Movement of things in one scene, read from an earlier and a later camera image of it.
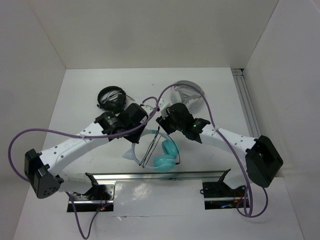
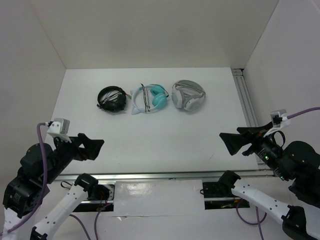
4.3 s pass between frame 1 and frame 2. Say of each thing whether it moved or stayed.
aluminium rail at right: stayed
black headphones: stayed
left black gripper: moved
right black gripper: moved
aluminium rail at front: stayed
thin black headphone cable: moved
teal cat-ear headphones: moved
